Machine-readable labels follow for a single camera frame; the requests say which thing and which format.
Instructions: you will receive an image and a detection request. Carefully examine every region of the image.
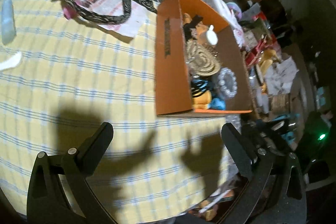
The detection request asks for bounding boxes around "blue plastic hanger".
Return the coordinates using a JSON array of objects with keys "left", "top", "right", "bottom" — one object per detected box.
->
[{"left": 191, "top": 79, "right": 214, "bottom": 98}]

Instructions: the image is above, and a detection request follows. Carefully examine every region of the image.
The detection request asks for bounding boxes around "white tissue box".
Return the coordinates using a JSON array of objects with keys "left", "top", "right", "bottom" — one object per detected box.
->
[{"left": 203, "top": 0, "right": 233, "bottom": 24}]

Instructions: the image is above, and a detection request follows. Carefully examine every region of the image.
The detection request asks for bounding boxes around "orange cardboard box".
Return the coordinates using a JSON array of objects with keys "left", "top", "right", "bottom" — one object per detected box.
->
[{"left": 155, "top": 0, "right": 252, "bottom": 117}]

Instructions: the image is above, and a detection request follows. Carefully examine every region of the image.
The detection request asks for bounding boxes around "white measuring scoop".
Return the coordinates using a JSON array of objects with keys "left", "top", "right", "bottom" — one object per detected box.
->
[{"left": 205, "top": 25, "right": 218, "bottom": 46}]

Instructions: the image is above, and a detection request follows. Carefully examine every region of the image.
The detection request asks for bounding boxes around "black round hair brush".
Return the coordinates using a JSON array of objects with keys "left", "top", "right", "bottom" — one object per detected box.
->
[{"left": 183, "top": 13, "right": 203, "bottom": 41}]

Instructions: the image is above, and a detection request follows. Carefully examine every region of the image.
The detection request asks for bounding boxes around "woven coiled coaster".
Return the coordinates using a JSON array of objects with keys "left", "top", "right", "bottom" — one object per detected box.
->
[{"left": 186, "top": 39, "right": 221, "bottom": 78}]

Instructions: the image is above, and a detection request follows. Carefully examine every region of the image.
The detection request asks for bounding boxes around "pale blue plastic bottle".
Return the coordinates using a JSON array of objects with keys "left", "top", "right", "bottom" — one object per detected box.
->
[{"left": 1, "top": 0, "right": 17, "bottom": 45}]

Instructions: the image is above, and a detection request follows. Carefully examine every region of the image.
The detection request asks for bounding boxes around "pearl bead bracelet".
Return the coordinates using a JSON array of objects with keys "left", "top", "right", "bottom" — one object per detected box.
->
[{"left": 214, "top": 67, "right": 238, "bottom": 100}]

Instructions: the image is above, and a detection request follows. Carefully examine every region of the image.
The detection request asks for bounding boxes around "white plastic comb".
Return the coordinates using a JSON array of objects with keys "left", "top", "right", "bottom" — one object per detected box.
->
[{"left": 0, "top": 52, "right": 22, "bottom": 71}]

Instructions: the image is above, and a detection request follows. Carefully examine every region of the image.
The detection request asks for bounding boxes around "yellow blue plaid tablecloth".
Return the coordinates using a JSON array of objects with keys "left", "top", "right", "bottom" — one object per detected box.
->
[{"left": 1, "top": 0, "right": 234, "bottom": 223}]

